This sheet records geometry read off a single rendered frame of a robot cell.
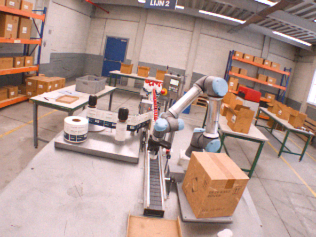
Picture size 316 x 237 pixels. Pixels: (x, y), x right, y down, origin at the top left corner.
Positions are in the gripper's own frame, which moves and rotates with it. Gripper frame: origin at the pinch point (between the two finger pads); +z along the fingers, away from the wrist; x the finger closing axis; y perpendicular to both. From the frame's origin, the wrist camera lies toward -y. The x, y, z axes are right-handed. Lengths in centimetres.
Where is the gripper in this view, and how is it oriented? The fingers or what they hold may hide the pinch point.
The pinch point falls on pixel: (155, 154)
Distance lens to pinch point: 154.1
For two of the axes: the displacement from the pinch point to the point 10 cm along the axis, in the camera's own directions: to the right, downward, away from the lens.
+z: -1.8, 6.6, 7.3
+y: -9.8, -1.7, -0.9
